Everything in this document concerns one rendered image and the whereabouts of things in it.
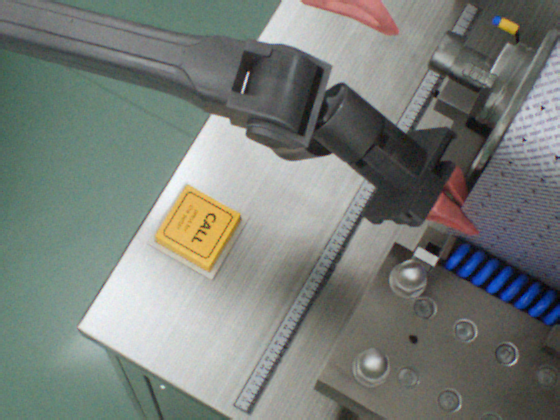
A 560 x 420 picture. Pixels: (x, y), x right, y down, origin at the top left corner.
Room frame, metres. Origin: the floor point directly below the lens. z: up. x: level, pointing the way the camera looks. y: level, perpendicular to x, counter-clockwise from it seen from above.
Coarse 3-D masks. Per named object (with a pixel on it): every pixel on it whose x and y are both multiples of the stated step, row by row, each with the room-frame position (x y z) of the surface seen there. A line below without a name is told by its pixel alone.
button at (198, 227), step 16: (192, 192) 0.42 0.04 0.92; (176, 208) 0.40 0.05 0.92; (192, 208) 0.40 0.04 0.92; (208, 208) 0.40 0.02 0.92; (224, 208) 0.40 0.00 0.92; (176, 224) 0.38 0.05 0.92; (192, 224) 0.38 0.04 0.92; (208, 224) 0.38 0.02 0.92; (224, 224) 0.38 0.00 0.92; (160, 240) 0.36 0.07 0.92; (176, 240) 0.36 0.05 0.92; (192, 240) 0.36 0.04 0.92; (208, 240) 0.36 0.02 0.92; (224, 240) 0.36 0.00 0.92; (192, 256) 0.34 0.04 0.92; (208, 256) 0.34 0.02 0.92
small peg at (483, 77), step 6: (468, 66) 0.42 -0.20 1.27; (474, 66) 0.42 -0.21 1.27; (480, 66) 0.42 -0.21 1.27; (462, 72) 0.41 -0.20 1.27; (468, 72) 0.41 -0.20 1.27; (474, 72) 0.41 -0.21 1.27; (480, 72) 0.41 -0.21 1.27; (486, 72) 0.41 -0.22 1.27; (474, 78) 0.41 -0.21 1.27; (480, 78) 0.41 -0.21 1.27; (486, 78) 0.40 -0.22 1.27; (492, 78) 0.40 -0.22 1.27; (480, 84) 0.40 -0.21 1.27; (486, 84) 0.40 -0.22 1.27; (492, 84) 0.40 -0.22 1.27
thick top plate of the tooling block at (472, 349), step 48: (384, 288) 0.28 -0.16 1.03; (432, 288) 0.28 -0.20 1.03; (480, 288) 0.28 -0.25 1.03; (384, 336) 0.24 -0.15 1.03; (432, 336) 0.24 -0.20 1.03; (480, 336) 0.24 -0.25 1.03; (528, 336) 0.24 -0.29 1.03; (336, 384) 0.19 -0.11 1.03; (384, 384) 0.19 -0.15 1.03; (432, 384) 0.19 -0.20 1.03; (480, 384) 0.19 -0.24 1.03; (528, 384) 0.19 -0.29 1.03
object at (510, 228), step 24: (480, 192) 0.34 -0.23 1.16; (504, 192) 0.33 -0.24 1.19; (480, 216) 0.33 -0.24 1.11; (504, 216) 0.32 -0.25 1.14; (528, 216) 0.32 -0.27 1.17; (552, 216) 0.31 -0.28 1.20; (480, 240) 0.33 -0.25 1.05; (504, 240) 0.32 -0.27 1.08; (528, 240) 0.31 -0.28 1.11; (552, 240) 0.30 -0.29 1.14; (504, 264) 0.31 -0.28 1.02; (528, 264) 0.30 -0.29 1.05; (552, 264) 0.29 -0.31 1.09; (552, 288) 0.28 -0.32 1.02
